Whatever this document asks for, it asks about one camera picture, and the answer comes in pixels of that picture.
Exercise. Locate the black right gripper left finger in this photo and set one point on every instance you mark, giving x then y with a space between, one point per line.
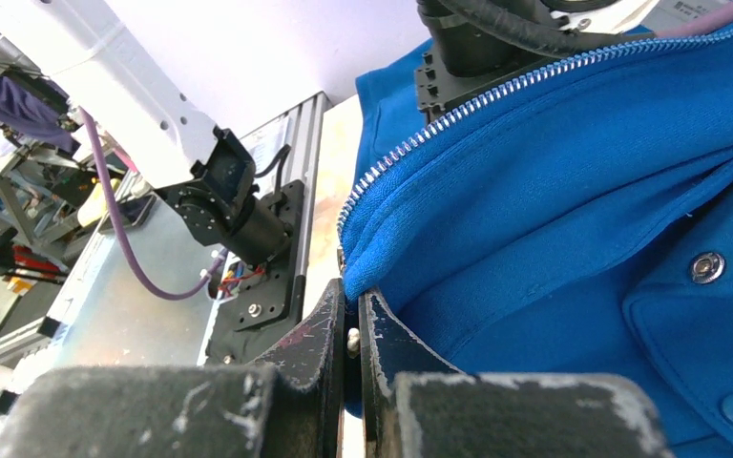
288 402

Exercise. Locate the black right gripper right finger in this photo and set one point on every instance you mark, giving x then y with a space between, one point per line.
415 404

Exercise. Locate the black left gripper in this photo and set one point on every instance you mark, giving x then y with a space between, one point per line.
465 60

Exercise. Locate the blue zip jacket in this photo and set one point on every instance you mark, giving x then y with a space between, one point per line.
576 219

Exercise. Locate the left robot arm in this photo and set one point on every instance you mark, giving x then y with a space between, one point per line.
203 171

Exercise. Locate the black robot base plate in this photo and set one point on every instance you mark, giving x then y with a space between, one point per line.
263 307

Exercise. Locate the aluminium frame rail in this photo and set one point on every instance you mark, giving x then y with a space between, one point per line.
103 316

